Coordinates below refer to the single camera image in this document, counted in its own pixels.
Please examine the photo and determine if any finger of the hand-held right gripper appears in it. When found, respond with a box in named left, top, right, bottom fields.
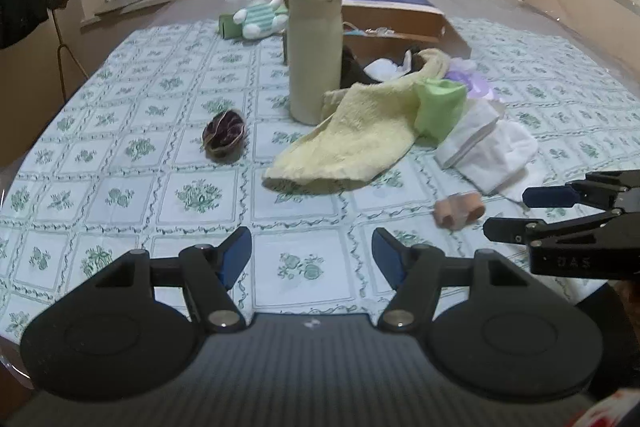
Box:
left=483, top=209, right=626, bottom=249
left=522, top=169, right=640, bottom=210

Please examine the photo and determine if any small white sock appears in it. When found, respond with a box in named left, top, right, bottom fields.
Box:
left=363, top=56, right=412, bottom=83

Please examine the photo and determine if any small green box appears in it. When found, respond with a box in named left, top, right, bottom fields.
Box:
left=218, top=4, right=290, bottom=39

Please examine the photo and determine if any white cat plush toy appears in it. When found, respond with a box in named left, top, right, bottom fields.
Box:
left=214, top=0, right=290, bottom=40

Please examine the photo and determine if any purple tissue pack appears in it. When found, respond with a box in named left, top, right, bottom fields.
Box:
left=444, top=57, right=502, bottom=104

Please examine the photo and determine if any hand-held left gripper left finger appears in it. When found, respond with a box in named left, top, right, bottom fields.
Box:
left=91, top=227, right=253, bottom=334

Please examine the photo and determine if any light green cloth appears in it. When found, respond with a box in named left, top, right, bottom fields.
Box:
left=413, top=78, right=469, bottom=143

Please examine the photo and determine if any red white patterned clothing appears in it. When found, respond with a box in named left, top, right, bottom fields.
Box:
left=587, top=394, right=640, bottom=427

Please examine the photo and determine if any wooden coat stand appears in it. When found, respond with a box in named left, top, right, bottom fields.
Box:
left=47, top=0, right=92, bottom=104

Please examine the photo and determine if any green floral tablecloth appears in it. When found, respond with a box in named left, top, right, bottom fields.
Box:
left=0, top=14, right=640, bottom=360

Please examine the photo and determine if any white pink towel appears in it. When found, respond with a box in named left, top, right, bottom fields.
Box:
left=433, top=99, right=540, bottom=203

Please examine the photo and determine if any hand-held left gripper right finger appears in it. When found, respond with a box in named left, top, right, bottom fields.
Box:
left=372, top=227, right=537, bottom=334

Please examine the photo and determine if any yellow towel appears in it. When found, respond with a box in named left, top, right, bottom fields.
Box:
left=262, top=48, right=452, bottom=196

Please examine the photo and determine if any cream insulated bottle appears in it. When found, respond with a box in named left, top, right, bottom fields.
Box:
left=287, top=0, right=346, bottom=126

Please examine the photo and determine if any dark brown sock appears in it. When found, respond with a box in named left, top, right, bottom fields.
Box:
left=340, top=47, right=427, bottom=88

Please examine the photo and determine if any brown cardboard box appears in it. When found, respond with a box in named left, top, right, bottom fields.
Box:
left=341, top=4, right=474, bottom=60

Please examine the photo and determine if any dark brown scrunchie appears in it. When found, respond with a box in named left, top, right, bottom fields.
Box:
left=201, top=108, right=250, bottom=164

